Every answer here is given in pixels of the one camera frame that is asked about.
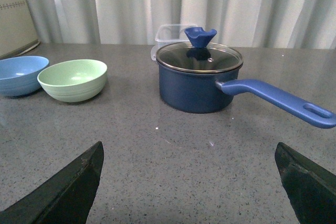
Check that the blue saucepan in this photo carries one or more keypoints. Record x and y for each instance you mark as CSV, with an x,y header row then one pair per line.
x,y
211,92

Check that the glass lid with blue knob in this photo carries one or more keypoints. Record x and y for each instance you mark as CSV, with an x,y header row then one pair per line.
x,y
199,55

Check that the blue bowl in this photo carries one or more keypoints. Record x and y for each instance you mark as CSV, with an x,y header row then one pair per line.
x,y
19,75

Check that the clear plastic container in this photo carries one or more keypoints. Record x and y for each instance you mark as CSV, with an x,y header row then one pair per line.
x,y
169,34

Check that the cream two-slot toaster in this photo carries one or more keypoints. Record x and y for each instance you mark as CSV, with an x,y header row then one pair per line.
x,y
18,32

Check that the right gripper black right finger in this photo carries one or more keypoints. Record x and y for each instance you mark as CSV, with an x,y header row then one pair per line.
x,y
309,187

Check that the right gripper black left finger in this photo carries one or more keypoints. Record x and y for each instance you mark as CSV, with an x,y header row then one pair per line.
x,y
66,197

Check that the green bowl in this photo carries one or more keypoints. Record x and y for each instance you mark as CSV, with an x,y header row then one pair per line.
x,y
74,80

